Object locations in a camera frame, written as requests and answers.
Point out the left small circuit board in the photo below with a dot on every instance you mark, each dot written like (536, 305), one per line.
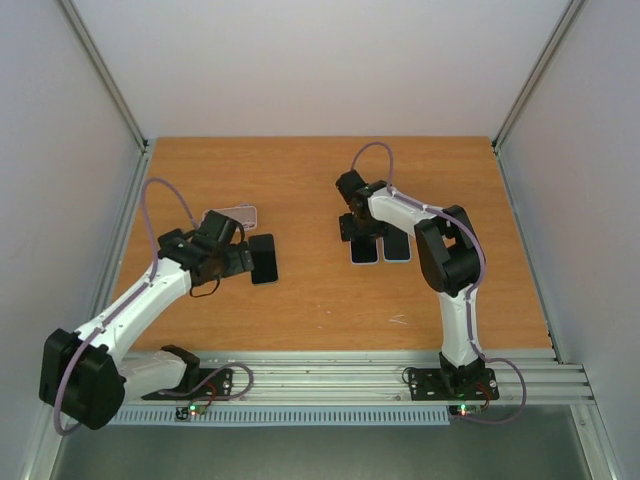
(189, 412)

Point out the black phone lilac edge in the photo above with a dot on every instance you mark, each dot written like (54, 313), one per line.
(263, 254)

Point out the aluminium corner post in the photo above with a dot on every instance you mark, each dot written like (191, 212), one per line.
(551, 46)
(72, 15)

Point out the pink clear phone case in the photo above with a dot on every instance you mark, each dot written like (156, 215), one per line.
(245, 214)

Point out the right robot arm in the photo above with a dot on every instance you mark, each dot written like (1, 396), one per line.
(451, 261)

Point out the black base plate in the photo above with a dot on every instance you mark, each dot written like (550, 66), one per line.
(430, 384)
(197, 383)

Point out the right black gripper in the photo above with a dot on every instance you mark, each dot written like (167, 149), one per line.
(363, 230)

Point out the left aluminium corner post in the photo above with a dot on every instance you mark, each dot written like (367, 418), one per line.
(72, 15)

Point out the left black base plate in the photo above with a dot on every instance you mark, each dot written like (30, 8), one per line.
(197, 383)

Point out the lavender phone case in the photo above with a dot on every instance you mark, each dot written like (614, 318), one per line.
(363, 264)

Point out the black phone pink edge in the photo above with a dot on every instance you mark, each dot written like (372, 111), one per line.
(363, 252)

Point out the blue phone case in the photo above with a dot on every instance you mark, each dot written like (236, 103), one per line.
(398, 261)

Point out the small circuit board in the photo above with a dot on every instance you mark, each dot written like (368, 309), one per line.
(466, 410)
(189, 412)

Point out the right aluminium corner post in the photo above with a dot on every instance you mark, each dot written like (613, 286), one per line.
(551, 46)

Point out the grey slotted cable duct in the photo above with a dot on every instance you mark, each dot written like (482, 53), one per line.
(277, 416)

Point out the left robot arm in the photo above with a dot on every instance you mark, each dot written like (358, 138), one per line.
(85, 374)

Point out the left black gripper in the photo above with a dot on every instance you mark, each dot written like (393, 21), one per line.
(237, 265)

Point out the aluminium front rail frame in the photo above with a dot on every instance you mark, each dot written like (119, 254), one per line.
(360, 378)

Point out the right small circuit board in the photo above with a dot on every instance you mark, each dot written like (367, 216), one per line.
(466, 410)

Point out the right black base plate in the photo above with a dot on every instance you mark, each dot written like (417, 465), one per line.
(430, 384)

